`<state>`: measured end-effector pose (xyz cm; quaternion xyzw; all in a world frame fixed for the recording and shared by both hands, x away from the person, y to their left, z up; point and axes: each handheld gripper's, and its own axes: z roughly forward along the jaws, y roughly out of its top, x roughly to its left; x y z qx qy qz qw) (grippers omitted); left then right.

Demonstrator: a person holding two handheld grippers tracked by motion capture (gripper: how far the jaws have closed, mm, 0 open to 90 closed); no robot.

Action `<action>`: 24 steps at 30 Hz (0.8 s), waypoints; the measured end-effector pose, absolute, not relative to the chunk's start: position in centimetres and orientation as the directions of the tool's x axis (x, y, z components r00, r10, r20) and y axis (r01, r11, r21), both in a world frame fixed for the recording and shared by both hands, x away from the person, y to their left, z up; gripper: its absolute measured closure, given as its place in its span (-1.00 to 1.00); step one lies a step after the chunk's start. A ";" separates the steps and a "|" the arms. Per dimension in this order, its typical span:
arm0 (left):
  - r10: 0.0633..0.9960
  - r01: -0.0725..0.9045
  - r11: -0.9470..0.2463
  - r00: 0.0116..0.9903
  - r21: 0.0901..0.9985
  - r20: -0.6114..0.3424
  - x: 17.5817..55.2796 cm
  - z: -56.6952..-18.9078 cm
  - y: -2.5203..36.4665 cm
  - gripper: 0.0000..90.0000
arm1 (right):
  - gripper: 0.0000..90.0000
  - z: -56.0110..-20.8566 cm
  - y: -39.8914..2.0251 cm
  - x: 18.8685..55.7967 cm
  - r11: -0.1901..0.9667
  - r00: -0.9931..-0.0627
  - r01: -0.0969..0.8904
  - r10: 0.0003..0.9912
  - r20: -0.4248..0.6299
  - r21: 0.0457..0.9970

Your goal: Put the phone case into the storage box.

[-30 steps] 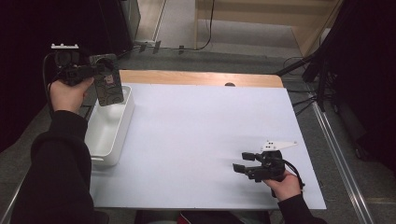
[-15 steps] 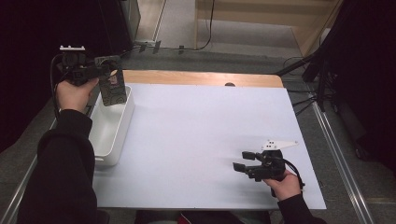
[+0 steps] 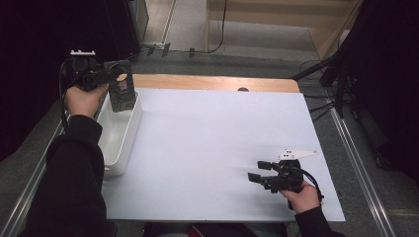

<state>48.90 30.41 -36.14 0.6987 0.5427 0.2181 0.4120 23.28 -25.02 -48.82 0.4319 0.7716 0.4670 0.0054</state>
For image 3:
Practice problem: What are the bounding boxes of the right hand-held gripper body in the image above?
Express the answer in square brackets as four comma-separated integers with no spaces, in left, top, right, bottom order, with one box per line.
[268,148,318,195]

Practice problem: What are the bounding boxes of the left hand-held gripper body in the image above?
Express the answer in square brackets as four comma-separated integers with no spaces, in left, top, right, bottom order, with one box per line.
[67,49,112,93]

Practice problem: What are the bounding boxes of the patterned phone case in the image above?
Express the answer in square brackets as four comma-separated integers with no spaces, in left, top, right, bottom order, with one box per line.
[104,59,137,114]

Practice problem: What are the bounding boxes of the white plastic bin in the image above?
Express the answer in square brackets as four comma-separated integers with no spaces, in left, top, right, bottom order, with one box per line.
[95,90,143,176]

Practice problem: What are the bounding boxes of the person's right hand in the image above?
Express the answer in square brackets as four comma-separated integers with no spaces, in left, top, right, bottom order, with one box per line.
[279,180,322,215]

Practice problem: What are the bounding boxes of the person's left hand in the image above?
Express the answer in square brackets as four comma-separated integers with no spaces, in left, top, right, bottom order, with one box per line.
[63,82,110,119]

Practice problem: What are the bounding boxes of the black cabinet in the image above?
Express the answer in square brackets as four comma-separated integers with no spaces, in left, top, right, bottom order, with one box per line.
[102,0,142,65]

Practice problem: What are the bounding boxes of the person's lap dark clothing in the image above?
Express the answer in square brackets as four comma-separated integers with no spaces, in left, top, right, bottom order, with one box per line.
[142,222,288,237]

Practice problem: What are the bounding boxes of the dark curtain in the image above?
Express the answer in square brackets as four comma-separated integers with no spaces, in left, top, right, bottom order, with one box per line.
[345,0,419,182]
[0,0,110,162]

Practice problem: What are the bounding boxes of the white table board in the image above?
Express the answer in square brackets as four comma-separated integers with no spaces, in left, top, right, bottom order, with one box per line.
[100,87,346,223]

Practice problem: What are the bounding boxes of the red cloth piece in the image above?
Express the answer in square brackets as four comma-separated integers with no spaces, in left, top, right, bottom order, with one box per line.
[191,224,211,237]

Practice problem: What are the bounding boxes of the wooden table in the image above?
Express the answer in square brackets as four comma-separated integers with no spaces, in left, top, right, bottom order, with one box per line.
[131,73,300,94]

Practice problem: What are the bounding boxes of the black metal stand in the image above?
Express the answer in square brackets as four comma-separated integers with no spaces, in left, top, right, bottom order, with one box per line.
[291,55,355,119]

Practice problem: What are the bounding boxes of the right hand-held gripper black cable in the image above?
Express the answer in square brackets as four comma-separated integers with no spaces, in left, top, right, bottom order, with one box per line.
[300,167,325,202]

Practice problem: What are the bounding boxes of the metal floor rail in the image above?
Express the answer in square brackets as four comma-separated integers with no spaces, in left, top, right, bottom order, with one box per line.
[329,108,396,237]
[0,112,70,237]

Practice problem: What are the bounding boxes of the black floor cable bundle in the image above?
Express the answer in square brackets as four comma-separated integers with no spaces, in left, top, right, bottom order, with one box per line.
[297,58,340,123]

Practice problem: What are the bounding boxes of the black hanging cable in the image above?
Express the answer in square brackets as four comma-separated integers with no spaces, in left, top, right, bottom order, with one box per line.
[208,0,229,53]

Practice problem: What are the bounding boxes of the light wooden frame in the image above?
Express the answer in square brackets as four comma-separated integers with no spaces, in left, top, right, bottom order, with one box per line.
[206,0,364,60]

